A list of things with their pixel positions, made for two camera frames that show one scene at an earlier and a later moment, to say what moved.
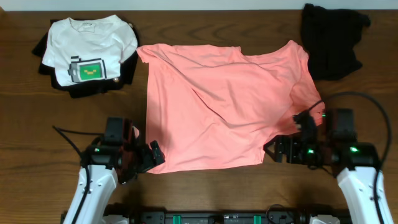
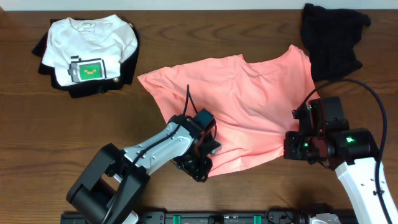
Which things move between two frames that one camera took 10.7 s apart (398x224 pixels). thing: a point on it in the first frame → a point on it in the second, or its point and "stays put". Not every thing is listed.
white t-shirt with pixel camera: (82, 50) stays put
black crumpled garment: (329, 37) stays put
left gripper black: (149, 162) → (201, 172)
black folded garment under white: (125, 77) stays put
